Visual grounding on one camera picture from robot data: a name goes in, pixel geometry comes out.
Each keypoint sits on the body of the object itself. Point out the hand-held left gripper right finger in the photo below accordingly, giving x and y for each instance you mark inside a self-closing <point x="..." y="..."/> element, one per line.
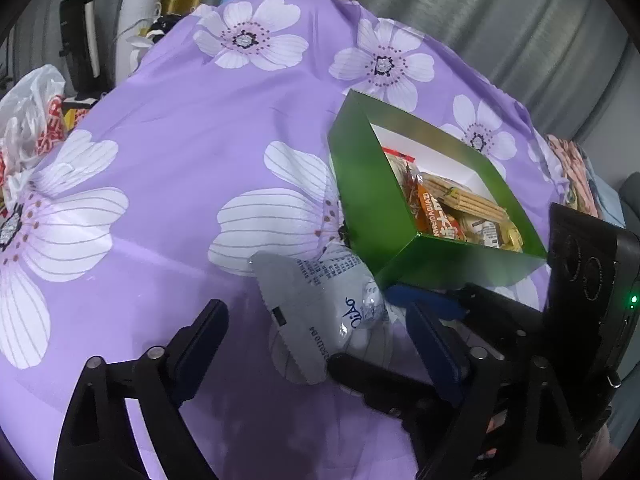
<point x="440" y="355"/>

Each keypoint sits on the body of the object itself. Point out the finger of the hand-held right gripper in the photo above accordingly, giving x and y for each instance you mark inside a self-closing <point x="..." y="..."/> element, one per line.
<point x="430" y="302"/>
<point x="370" y="375"/>

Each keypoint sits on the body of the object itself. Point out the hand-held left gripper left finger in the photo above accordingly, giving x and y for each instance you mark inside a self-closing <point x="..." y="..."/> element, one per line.
<point x="197" y="355"/>

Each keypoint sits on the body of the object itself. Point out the white silver snack packet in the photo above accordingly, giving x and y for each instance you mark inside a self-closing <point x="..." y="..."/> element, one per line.
<point x="320" y="315"/>

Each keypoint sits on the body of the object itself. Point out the cream carrot print snack packet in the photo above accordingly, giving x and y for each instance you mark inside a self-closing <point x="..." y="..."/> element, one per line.
<point x="480" y="230"/>

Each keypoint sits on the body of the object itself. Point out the orange cartoon snack packet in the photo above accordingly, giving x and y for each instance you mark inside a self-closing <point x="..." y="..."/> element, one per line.
<point x="430" y="210"/>

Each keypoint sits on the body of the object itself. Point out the yellow candy packet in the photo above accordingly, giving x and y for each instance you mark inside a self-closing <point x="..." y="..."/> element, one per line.
<point x="514" y="237"/>

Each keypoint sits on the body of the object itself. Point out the green cardboard box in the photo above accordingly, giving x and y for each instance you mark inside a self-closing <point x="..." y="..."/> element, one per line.
<point x="380" y="220"/>

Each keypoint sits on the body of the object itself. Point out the yellow cracker pack green label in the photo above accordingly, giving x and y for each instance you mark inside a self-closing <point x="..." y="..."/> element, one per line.
<point x="465" y="195"/>

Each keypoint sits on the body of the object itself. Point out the red snack packet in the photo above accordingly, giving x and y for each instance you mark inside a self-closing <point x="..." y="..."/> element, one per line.
<point x="400" y="160"/>

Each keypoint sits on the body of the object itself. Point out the grey sofa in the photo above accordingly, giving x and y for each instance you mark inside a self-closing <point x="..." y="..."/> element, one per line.
<point x="631" y="200"/>

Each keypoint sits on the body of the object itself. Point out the pile of folded clothes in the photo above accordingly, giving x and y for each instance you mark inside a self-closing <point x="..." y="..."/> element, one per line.
<point x="580" y="175"/>

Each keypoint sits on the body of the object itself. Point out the purple floral blanket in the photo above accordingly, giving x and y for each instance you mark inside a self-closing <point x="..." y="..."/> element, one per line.
<point x="175" y="185"/>

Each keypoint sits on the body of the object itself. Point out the yellow red box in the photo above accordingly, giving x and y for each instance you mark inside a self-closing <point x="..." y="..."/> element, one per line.
<point x="75" y="116"/>

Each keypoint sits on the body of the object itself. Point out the grey curtain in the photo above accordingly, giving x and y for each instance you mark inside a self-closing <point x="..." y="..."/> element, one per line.
<point x="500" y="25"/>

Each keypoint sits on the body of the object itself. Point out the white plastic bag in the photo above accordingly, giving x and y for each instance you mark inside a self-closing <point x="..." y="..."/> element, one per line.
<point x="30" y="115"/>

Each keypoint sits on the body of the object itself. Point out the small black white object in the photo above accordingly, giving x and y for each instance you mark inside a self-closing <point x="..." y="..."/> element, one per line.
<point x="161" y="27"/>

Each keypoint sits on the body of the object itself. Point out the black upright vacuum cleaner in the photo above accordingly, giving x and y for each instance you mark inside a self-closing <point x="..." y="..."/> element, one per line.
<point x="80" y="40"/>

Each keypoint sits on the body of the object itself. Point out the white board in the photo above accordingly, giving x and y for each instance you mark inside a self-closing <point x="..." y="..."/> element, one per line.
<point x="142" y="10"/>

